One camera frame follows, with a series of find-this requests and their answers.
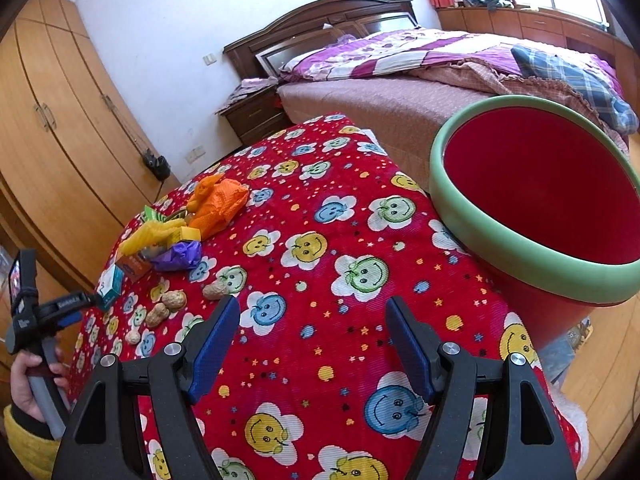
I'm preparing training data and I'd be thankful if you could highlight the person's left hand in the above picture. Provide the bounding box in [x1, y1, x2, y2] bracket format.
[10, 350, 69, 423]

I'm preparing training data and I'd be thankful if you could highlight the small orange box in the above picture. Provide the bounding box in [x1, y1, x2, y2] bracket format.
[115, 252, 154, 279]

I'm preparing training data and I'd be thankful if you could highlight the dark wooden headboard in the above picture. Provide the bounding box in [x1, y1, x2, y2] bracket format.
[222, 0, 419, 81]

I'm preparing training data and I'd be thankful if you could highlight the person's left forearm yellow sleeve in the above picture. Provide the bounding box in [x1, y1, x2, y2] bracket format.
[2, 402, 60, 480]

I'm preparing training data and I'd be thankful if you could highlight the black power adapter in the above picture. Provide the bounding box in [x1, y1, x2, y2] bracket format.
[142, 152, 172, 182]

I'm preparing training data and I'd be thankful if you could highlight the pink cloth on nightstand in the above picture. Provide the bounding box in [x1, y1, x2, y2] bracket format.
[227, 76, 279, 104]

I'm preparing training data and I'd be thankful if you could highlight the white and teal box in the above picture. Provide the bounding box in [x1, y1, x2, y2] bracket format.
[96, 265, 126, 311]

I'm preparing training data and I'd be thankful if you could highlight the purple and white quilt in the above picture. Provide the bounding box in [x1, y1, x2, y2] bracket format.
[279, 29, 616, 96]

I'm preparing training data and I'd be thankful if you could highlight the purple plastic wrapper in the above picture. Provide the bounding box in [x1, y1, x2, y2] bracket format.
[149, 240, 203, 272]

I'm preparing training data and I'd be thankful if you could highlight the red basin with green rim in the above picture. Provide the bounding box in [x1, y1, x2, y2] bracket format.
[429, 96, 640, 353]

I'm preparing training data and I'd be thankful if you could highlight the blue plaid cloth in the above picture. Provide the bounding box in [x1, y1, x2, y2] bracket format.
[511, 44, 640, 136]

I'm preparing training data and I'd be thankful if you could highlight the small yellow box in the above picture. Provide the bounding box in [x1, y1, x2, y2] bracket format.
[167, 226, 202, 244]

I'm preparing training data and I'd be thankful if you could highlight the yellow plastic wrapper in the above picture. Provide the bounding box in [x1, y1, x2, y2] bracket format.
[119, 222, 174, 256]

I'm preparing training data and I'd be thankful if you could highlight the orange cloth bundle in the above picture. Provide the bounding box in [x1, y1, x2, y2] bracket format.
[187, 174, 250, 235]

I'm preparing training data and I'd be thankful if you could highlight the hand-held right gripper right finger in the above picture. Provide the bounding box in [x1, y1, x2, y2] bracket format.
[384, 296, 592, 480]

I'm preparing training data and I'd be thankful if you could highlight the dark wooden nightstand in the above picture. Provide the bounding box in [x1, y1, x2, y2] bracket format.
[215, 85, 292, 146]

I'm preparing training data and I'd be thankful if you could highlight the red smiley flower blanket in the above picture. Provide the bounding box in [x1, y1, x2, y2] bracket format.
[65, 112, 592, 480]

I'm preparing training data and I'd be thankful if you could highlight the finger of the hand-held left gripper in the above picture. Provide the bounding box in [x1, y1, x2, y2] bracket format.
[39, 293, 103, 328]

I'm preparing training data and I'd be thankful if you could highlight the bed with brown mattress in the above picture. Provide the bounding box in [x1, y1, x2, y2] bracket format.
[276, 27, 640, 191]

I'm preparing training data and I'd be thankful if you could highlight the wooden window cabinet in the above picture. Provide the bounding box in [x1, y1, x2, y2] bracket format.
[435, 5, 640, 77]

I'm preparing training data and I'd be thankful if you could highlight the blue patterned cloth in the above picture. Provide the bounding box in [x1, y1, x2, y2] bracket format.
[540, 317, 597, 377]

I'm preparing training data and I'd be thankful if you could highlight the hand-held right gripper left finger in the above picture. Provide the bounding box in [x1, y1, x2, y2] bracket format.
[51, 295, 242, 480]

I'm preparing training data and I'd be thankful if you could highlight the light wooden wardrobe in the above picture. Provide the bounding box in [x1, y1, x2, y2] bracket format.
[0, 0, 182, 293]

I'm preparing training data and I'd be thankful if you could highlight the green striped packet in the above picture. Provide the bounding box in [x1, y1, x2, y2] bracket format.
[141, 205, 188, 226]

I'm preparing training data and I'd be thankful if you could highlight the pink checked blanket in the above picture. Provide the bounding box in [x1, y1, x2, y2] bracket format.
[410, 55, 632, 153]

